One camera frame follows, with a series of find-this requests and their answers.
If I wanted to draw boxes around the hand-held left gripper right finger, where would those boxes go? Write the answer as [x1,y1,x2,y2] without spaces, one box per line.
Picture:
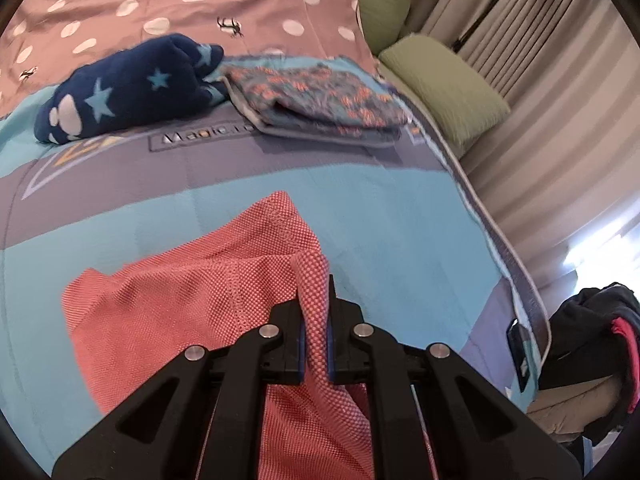
[326,274,582,480]

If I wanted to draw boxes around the black floor lamp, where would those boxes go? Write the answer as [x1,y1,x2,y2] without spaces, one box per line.
[452,0,552,53]

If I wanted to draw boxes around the small green pillow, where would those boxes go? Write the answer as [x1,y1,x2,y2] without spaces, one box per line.
[354,0,412,56]

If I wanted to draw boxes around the folded floral print garment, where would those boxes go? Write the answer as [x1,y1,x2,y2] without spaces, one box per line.
[219,59,414,149]

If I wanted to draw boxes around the pile of dark clothes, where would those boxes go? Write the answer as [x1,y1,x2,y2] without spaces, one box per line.
[537,282,640,447]

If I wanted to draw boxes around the coral knit shirt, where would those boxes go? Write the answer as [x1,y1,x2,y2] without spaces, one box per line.
[61,191,441,480]

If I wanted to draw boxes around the beige cloth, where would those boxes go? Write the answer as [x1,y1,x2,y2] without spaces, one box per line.
[525,375,626,445]

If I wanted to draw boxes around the beige curtain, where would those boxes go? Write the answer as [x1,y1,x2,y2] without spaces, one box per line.
[400,0,640,311]

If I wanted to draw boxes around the pink polka dot duvet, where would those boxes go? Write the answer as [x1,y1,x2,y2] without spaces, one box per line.
[0,0,382,122]

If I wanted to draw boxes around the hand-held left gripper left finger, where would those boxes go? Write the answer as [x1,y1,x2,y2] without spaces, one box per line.
[52,290,307,480]

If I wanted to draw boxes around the blue printed blanket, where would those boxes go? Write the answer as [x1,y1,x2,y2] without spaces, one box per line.
[0,52,552,480]

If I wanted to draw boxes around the large green pillow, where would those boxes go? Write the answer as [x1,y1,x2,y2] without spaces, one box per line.
[377,34,511,154]

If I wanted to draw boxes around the navy star print garment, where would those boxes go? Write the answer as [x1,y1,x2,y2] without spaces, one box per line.
[34,33,228,146]

